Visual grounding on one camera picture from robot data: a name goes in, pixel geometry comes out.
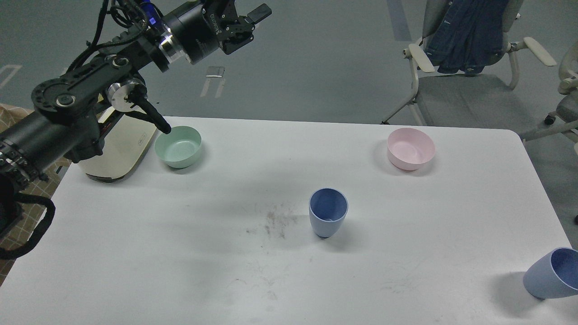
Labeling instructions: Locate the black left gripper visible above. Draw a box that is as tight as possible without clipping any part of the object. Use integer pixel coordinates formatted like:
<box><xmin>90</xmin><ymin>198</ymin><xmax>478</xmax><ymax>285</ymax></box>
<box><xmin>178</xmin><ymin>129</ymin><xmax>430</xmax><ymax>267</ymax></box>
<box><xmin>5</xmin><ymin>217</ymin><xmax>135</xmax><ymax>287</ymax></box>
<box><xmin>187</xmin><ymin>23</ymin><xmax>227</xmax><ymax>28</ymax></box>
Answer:
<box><xmin>162</xmin><ymin>0</ymin><xmax>272</xmax><ymax>65</ymax></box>

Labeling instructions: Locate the blue cup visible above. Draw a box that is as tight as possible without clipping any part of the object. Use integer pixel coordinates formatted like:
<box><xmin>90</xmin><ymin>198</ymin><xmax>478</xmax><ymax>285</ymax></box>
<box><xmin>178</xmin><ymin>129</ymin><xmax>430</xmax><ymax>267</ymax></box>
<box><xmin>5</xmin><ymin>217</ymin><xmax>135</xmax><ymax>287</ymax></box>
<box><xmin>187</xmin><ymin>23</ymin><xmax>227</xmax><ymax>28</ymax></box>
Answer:
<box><xmin>309</xmin><ymin>188</ymin><xmax>349</xmax><ymax>238</ymax></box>
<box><xmin>522</xmin><ymin>247</ymin><xmax>578</xmax><ymax>300</ymax></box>

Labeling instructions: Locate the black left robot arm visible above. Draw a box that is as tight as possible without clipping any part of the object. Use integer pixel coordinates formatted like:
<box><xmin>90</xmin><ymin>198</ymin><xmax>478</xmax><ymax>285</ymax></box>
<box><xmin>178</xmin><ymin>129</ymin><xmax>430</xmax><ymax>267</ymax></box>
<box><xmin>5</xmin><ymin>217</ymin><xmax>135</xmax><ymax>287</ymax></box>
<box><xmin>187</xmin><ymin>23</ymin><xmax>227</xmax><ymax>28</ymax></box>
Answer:
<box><xmin>0</xmin><ymin>0</ymin><xmax>272</xmax><ymax>260</ymax></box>

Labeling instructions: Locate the green bowl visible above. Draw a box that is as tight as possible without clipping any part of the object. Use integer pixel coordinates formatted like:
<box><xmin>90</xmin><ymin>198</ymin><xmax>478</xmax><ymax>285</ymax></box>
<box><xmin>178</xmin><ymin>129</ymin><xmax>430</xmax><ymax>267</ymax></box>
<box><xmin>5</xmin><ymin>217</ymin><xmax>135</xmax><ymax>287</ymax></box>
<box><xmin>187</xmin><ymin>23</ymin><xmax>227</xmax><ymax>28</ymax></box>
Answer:
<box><xmin>154</xmin><ymin>125</ymin><xmax>202</xmax><ymax>169</ymax></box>

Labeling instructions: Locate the cream toaster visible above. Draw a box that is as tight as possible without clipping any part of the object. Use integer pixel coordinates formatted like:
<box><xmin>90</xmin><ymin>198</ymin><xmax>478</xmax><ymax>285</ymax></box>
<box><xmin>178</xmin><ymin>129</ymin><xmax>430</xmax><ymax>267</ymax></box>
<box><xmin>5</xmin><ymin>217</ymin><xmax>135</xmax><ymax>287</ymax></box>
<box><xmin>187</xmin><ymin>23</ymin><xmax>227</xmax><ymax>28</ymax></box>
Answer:
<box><xmin>78</xmin><ymin>115</ymin><xmax>157</xmax><ymax>183</ymax></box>

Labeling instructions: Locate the pink bowl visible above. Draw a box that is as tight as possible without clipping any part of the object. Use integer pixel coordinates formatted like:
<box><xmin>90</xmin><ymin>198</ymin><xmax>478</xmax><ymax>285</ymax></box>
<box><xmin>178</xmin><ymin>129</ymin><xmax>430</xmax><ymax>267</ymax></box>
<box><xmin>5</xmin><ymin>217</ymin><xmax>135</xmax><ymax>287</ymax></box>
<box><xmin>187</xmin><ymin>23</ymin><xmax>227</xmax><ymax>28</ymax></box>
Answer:
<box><xmin>387</xmin><ymin>127</ymin><xmax>436</xmax><ymax>171</ymax></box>

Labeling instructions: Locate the blue denim jacket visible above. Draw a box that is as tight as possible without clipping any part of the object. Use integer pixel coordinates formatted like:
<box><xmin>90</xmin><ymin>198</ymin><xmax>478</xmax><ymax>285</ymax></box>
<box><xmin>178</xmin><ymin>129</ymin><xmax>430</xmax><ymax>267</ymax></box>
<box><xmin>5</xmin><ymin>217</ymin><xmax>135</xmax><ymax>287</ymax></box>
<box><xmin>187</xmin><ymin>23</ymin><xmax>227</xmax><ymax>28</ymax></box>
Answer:
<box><xmin>424</xmin><ymin>0</ymin><xmax>508</xmax><ymax>75</ymax></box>

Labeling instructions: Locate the grey office chair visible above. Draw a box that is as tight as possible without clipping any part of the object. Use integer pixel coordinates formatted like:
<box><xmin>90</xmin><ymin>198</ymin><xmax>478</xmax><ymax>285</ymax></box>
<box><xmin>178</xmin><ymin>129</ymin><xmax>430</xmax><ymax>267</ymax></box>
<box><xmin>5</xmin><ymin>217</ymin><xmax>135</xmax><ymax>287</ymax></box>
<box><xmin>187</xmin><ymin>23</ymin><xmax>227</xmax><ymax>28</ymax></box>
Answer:
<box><xmin>382</xmin><ymin>0</ymin><xmax>557</xmax><ymax>130</ymax></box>

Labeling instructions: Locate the beige checkered cloth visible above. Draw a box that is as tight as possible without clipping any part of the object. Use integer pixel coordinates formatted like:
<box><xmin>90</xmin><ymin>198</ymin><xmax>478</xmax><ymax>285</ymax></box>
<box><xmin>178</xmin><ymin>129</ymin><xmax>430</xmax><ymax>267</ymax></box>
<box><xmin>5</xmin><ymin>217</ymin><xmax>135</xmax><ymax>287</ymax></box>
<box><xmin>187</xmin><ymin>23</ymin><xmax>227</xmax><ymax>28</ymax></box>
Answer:
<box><xmin>0</xmin><ymin>103</ymin><xmax>68</xmax><ymax>285</ymax></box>

